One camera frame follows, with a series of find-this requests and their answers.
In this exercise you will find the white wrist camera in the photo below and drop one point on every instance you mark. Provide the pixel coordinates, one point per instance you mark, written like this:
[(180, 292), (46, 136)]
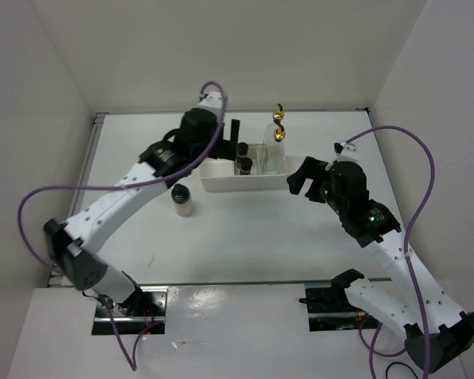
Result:
[(345, 152), (212, 101)]

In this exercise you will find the white powder jar black lid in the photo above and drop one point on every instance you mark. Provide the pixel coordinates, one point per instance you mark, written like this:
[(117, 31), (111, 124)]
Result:
[(181, 197)]

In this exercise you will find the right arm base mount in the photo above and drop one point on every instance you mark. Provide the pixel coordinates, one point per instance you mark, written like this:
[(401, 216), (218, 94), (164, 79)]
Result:
[(328, 308)]

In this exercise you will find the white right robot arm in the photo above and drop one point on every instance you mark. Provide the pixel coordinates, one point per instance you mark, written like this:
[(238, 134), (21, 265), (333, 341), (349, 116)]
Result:
[(434, 328)]

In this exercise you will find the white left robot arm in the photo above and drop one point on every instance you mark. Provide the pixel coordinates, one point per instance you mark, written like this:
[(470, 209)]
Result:
[(76, 242)]

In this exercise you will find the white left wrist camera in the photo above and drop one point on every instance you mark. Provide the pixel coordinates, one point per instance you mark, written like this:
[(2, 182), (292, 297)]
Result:
[(212, 101)]

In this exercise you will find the glass oil bottle gold spout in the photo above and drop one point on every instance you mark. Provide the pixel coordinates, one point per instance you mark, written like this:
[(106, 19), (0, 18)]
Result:
[(274, 149)]

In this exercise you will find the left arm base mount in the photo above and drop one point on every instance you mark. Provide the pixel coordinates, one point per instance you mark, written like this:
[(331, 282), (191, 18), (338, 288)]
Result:
[(150, 313)]

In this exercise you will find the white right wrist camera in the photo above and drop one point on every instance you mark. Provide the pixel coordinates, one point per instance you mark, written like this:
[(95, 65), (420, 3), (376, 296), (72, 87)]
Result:
[(345, 152)]

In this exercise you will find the white three-compartment organizer tray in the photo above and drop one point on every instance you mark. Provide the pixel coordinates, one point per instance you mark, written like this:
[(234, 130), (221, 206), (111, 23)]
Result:
[(221, 175)]

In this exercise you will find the spice jar black lid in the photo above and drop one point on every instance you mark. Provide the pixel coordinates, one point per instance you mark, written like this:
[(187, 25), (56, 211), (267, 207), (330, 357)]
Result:
[(242, 150), (245, 166)]

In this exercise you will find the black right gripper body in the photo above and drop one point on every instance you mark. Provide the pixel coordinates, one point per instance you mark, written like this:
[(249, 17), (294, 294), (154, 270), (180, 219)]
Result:
[(329, 196)]

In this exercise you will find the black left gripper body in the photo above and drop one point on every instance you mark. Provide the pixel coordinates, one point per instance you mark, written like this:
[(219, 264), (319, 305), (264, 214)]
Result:
[(221, 148)]

